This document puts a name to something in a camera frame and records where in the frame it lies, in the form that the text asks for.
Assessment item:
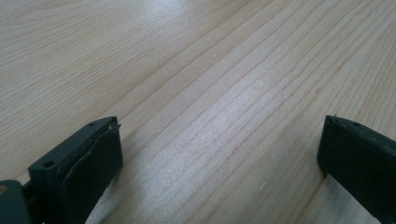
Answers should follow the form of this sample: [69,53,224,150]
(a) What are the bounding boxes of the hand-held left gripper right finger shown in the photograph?
[316,114,396,224]

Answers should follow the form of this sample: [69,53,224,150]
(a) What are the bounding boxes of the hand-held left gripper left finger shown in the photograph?
[27,116,123,224]

